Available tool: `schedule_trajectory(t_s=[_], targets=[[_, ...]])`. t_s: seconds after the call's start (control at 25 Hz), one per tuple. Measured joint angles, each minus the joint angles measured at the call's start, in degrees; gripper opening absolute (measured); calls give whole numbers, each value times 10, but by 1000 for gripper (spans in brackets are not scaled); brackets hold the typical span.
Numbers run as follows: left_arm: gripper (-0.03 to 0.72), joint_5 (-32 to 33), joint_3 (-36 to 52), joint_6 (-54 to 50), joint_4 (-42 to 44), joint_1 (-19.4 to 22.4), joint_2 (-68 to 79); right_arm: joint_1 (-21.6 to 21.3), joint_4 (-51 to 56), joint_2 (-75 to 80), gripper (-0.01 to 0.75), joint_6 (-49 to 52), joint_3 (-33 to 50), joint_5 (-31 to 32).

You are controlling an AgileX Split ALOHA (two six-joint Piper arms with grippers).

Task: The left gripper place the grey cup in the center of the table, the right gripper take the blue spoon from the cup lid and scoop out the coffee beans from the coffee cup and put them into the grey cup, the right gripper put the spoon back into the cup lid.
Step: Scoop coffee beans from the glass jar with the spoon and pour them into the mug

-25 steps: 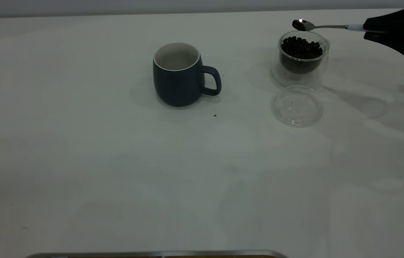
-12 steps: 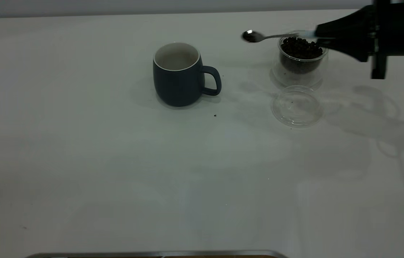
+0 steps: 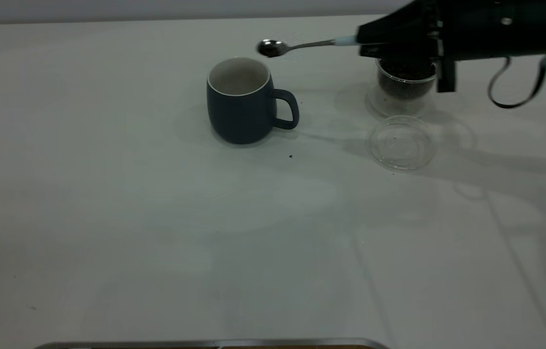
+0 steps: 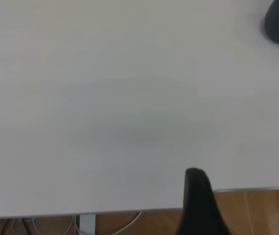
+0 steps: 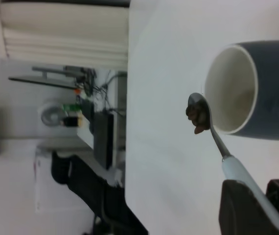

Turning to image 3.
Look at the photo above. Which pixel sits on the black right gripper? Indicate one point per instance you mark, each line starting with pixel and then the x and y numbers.
pixel 495 29

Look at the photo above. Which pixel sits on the grey-blue mug with white interior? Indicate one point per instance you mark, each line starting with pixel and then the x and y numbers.
pixel 239 118

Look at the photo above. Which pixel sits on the dark coffee beans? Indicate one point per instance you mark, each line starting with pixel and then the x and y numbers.
pixel 406 85

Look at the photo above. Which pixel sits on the clear round glass dish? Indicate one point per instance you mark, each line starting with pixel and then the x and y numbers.
pixel 401 145

